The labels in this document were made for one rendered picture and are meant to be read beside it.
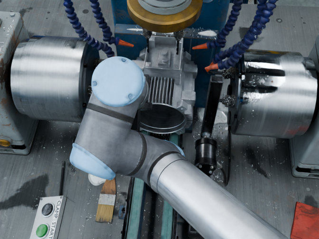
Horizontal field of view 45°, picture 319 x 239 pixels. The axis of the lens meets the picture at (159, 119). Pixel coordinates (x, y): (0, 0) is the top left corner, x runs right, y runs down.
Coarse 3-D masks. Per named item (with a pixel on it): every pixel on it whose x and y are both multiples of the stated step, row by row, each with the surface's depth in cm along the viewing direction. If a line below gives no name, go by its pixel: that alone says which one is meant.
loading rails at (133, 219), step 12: (144, 132) 119; (180, 144) 116; (132, 180) 109; (132, 192) 108; (144, 192) 114; (132, 204) 106; (144, 204) 118; (168, 204) 106; (120, 216) 115; (132, 216) 105; (168, 216) 105; (180, 216) 114; (132, 228) 103; (168, 228) 103
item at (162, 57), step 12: (156, 36) 110; (156, 48) 111; (168, 48) 111; (180, 48) 111; (144, 60) 105; (156, 60) 109; (168, 60) 106; (180, 60) 105; (144, 72) 105; (156, 72) 105; (168, 72) 104; (180, 72) 107
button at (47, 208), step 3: (45, 204) 91; (48, 204) 90; (51, 204) 90; (45, 207) 90; (48, 207) 90; (51, 207) 90; (42, 210) 90; (45, 210) 90; (48, 210) 89; (51, 210) 89; (42, 213) 90; (45, 213) 89; (48, 213) 89
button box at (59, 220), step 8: (40, 200) 93; (48, 200) 92; (56, 200) 91; (64, 200) 91; (40, 208) 92; (56, 208) 90; (64, 208) 90; (72, 208) 93; (40, 216) 90; (48, 216) 89; (56, 216) 88; (64, 216) 90; (40, 224) 89; (48, 224) 88; (56, 224) 87; (64, 224) 90; (32, 232) 89; (48, 232) 87; (56, 232) 87; (64, 232) 89
